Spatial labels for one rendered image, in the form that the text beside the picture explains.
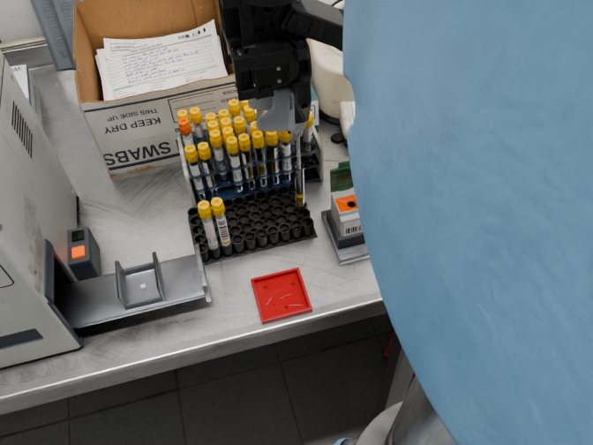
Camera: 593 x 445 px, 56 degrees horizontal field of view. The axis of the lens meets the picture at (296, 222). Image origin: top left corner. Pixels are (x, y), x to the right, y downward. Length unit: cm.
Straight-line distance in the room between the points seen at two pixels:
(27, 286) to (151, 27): 60
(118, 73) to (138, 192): 23
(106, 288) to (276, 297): 22
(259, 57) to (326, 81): 34
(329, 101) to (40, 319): 54
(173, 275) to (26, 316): 18
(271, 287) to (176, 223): 18
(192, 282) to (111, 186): 26
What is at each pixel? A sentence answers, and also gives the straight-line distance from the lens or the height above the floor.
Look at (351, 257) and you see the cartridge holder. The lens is 77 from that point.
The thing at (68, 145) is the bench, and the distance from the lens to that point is 102.
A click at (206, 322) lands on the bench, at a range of 74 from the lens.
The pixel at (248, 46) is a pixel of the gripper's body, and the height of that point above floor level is 119.
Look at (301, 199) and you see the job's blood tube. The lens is 79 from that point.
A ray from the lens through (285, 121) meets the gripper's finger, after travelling 66.
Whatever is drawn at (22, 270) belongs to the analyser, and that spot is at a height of 106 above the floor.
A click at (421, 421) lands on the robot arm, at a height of 132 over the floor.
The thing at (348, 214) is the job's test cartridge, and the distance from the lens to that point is 74.
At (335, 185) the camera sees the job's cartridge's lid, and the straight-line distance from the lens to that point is 75.
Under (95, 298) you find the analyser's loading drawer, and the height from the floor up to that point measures 92.
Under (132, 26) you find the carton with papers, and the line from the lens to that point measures 110.
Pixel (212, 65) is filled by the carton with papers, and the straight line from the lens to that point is 101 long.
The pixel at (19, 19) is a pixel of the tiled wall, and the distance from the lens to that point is 118.
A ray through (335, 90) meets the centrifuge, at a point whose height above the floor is 95.
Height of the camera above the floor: 152
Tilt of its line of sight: 52 degrees down
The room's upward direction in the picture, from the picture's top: 3 degrees counter-clockwise
